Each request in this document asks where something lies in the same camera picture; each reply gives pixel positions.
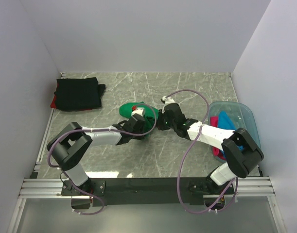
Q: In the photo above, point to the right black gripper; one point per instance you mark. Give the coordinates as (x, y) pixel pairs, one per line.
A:
(159, 123)

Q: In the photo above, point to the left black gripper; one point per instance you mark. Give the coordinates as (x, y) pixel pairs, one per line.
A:
(139, 137)

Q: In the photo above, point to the green t shirt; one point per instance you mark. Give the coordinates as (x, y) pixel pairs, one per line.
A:
(150, 115)

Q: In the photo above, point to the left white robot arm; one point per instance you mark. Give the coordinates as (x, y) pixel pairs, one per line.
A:
(70, 145)

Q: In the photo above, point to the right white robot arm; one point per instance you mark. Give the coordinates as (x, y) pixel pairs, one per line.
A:
(240, 150)

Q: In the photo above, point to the pink t shirt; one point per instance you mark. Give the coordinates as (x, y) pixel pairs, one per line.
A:
(217, 153)

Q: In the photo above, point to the blue t shirt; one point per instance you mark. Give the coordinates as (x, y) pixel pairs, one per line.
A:
(224, 122)

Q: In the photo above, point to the clear blue plastic bin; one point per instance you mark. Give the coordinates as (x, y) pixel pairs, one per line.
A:
(240, 115)

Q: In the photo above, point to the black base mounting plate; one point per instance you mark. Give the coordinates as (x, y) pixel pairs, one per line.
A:
(120, 191)

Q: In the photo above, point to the folded black t shirt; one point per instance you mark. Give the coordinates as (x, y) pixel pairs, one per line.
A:
(79, 94)

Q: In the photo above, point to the folded red t shirt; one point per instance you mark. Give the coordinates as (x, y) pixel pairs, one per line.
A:
(53, 103)

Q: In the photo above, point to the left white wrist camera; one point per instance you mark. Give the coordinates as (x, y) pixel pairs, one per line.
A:
(137, 110)

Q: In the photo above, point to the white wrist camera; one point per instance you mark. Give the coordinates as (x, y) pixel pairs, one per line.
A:
(137, 110)
(167, 100)

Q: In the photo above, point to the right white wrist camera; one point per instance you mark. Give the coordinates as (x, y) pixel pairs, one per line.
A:
(167, 100)

